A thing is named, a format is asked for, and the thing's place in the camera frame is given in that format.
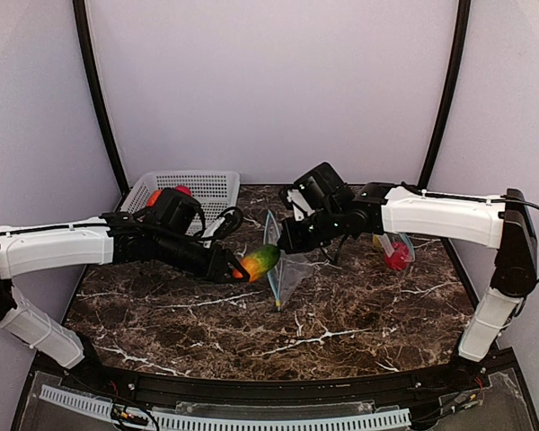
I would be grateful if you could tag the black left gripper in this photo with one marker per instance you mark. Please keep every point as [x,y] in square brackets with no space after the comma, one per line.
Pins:
[216,263]

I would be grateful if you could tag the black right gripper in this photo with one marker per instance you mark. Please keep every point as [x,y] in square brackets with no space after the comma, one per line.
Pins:
[290,233]

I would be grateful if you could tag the orange green toy mango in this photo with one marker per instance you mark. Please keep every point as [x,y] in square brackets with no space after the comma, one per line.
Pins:
[258,263]

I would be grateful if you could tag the clear zip bag blue zipper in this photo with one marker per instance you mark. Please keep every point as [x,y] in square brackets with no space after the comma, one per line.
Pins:
[290,270]

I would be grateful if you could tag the pink toy fruit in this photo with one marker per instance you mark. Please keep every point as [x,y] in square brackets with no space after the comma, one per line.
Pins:
[184,190]

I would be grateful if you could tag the orange toy pumpkin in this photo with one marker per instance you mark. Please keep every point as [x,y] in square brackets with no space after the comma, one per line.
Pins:
[153,198]

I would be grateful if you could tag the clear zip bag yellow slider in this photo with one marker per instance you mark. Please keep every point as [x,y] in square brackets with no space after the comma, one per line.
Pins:
[387,240]

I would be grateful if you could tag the red toy apple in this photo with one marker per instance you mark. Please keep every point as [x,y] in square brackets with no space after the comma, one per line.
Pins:
[400,258]

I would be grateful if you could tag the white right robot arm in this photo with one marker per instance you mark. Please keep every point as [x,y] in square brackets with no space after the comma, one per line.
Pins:
[325,207]

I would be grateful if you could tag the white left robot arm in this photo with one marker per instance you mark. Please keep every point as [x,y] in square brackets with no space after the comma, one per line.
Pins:
[158,231]

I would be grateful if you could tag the white perforated plastic basket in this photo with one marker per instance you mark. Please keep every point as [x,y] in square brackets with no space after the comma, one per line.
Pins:
[214,190]

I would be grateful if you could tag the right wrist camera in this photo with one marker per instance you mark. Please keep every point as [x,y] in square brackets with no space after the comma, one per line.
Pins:
[302,200]

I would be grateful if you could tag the black front frame rail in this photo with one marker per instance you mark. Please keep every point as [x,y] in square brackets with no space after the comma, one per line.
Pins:
[424,385]

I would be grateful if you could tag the white slotted cable duct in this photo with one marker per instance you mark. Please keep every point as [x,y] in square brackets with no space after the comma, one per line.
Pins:
[213,417]

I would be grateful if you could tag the right black frame post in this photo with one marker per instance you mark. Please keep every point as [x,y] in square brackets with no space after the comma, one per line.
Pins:
[448,93]

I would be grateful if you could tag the black frame post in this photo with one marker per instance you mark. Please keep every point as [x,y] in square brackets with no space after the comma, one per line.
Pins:
[448,93]
[95,88]

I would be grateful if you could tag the left black frame post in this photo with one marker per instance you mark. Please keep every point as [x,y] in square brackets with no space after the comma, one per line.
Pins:
[95,88]

